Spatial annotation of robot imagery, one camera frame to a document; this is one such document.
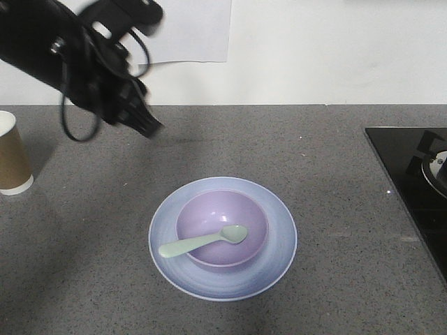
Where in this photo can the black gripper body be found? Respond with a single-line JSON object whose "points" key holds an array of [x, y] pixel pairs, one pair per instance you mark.
{"points": [[96, 73]]}

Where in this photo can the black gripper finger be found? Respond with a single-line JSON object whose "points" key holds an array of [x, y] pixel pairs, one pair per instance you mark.
{"points": [[140, 119]]}

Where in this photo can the brown paper cup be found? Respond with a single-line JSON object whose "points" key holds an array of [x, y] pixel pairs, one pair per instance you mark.
{"points": [[16, 172]]}

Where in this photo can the pale green spoon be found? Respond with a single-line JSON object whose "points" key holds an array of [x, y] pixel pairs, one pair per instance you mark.
{"points": [[233, 234]]}

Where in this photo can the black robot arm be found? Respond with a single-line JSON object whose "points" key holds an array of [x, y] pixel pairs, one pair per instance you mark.
{"points": [[31, 40]]}

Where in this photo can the light blue plate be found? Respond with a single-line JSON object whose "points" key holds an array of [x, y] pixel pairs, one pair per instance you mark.
{"points": [[225, 285]]}

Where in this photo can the white paper sheet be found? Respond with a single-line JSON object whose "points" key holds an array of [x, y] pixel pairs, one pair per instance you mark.
{"points": [[191, 30]]}

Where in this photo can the black gas stove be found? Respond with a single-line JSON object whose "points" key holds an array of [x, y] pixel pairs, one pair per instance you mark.
{"points": [[415, 160]]}

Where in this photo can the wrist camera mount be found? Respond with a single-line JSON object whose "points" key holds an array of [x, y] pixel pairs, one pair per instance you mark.
{"points": [[115, 19]]}

